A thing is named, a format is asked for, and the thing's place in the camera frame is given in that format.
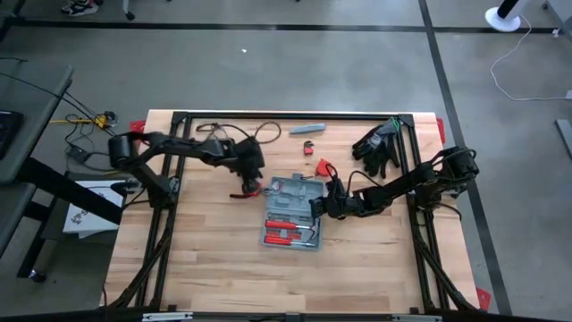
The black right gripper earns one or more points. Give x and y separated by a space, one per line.
340 203

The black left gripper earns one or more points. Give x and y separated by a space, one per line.
250 156

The grey plastic tool case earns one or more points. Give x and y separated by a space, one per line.
290 205

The red hex key set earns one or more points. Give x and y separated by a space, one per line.
308 148

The grey utility knife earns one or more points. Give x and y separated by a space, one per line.
308 129

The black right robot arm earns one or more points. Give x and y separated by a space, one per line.
402 183

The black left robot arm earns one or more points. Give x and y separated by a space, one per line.
179 145

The clear safety glasses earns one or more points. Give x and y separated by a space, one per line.
205 126

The black grey work glove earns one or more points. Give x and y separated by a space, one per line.
384 156
368 143

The red corner clamp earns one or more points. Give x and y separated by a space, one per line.
137 126
482 299
440 129

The white cardboard box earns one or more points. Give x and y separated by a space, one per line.
89 214

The black power adapter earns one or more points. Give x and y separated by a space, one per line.
79 155

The black side table stand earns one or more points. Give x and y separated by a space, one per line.
67 188

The grey side table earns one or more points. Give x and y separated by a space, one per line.
31 103

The person's shoe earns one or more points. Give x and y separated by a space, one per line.
80 8

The black keyboard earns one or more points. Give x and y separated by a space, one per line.
9 134

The grey metal bar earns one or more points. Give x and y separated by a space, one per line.
564 18
565 138

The white fan base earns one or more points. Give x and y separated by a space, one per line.
500 20

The silver edge bracket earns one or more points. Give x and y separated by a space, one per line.
418 318
167 316

